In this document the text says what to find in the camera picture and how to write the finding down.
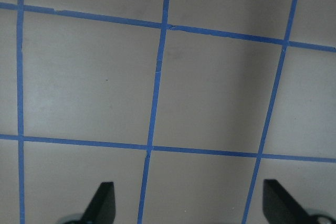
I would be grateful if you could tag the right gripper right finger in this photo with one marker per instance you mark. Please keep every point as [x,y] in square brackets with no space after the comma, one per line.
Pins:
[279,206]

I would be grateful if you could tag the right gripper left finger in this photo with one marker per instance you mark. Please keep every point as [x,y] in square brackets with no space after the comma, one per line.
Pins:
[102,208]

